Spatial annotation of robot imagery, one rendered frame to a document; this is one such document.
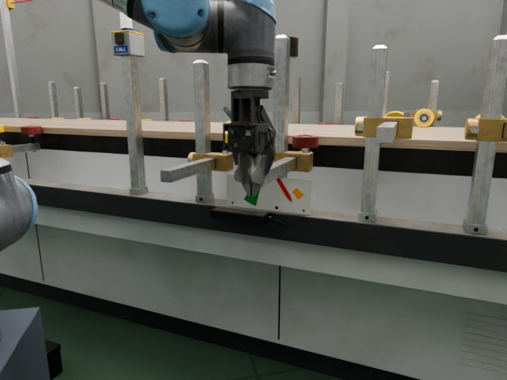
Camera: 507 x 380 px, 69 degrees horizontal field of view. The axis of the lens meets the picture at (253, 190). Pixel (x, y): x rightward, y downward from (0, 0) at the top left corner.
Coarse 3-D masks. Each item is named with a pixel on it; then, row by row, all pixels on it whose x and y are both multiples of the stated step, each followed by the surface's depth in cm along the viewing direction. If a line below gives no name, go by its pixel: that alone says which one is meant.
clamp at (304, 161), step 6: (276, 156) 103; (282, 156) 103; (288, 156) 102; (294, 156) 101; (300, 156) 101; (306, 156) 100; (312, 156) 104; (300, 162) 101; (306, 162) 101; (312, 162) 104; (300, 168) 102; (306, 168) 101; (312, 168) 105
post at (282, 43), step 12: (276, 36) 98; (276, 48) 98; (288, 48) 99; (276, 60) 99; (288, 60) 100; (276, 72) 99; (288, 72) 100; (276, 84) 100; (288, 84) 101; (276, 96) 101; (288, 96) 102; (276, 108) 101; (288, 108) 103; (276, 120) 102; (288, 120) 104; (276, 132) 103; (276, 144) 103
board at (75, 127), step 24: (0, 120) 236; (24, 120) 236; (48, 120) 236; (72, 120) 236; (96, 120) 236; (336, 144) 118; (360, 144) 116; (384, 144) 113; (408, 144) 110; (432, 144) 108; (456, 144) 106; (504, 144) 101
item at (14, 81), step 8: (0, 0) 277; (8, 0) 279; (0, 8) 279; (8, 8) 282; (8, 16) 282; (8, 24) 282; (8, 32) 283; (8, 40) 283; (8, 48) 284; (8, 56) 286; (8, 64) 288; (16, 64) 290; (16, 72) 291; (16, 80) 291; (16, 88) 292; (16, 96) 292; (16, 104) 294; (16, 112) 296
